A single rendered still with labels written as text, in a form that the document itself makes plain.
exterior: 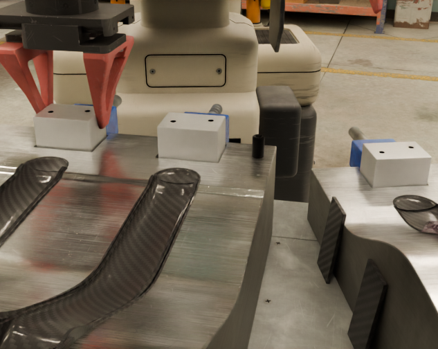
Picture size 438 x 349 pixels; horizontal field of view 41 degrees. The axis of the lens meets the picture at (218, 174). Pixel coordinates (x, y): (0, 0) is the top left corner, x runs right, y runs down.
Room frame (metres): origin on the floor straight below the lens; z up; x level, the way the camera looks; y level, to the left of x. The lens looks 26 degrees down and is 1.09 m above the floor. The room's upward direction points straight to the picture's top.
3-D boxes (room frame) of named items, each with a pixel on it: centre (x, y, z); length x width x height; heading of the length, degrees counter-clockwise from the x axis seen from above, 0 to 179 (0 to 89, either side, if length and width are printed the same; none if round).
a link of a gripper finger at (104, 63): (0.48, 0.11, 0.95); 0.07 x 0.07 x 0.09; 79
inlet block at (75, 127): (0.52, 0.12, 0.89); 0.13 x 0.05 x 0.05; 169
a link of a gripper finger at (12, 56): (0.49, 0.14, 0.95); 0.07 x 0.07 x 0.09; 79
